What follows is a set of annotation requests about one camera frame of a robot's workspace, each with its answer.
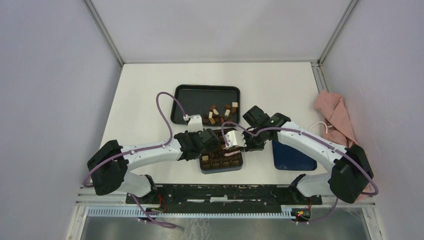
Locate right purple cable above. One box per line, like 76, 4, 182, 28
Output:
221, 121, 379, 224

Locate pink cloth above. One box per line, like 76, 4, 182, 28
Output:
313, 90, 374, 204

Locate black chocolate tray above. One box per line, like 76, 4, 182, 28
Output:
173, 84, 241, 126

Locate white cable duct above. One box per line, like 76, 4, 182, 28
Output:
86, 206, 312, 220

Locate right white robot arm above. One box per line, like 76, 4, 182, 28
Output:
243, 105, 379, 204

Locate purple cable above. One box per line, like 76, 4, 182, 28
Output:
221, 121, 379, 224
82, 92, 190, 229

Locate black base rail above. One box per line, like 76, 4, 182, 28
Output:
137, 184, 323, 214

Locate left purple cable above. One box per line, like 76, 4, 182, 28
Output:
82, 92, 190, 229

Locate blue chocolate box with insert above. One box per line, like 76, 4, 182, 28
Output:
199, 129, 244, 174

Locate pink tongs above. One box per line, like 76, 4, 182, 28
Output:
224, 150, 241, 158

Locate blue box lid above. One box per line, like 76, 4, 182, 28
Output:
271, 140, 318, 172

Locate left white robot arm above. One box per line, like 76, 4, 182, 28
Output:
83, 128, 221, 204

